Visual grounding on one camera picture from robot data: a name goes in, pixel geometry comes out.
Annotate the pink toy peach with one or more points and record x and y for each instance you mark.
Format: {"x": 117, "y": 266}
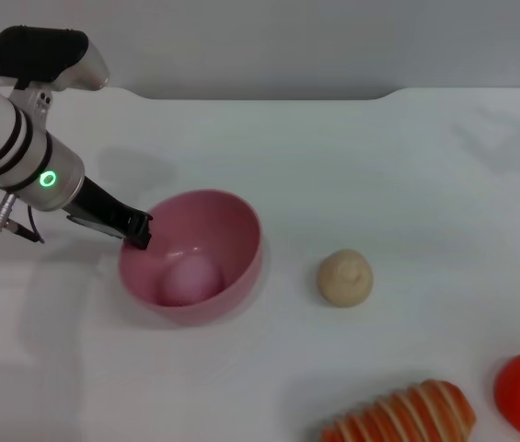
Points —
{"x": 191, "y": 281}

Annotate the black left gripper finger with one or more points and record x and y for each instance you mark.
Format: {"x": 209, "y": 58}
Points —
{"x": 140, "y": 230}

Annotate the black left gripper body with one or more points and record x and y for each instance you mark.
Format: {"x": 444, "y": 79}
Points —
{"x": 103, "y": 209}

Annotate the orange white striped toy bread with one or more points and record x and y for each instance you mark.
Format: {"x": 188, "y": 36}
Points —
{"x": 407, "y": 414}

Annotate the beige toy bun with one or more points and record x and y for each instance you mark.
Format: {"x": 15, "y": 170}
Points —
{"x": 346, "y": 278}

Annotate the pink plastic bowl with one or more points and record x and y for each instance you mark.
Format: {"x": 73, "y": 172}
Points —
{"x": 209, "y": 230}

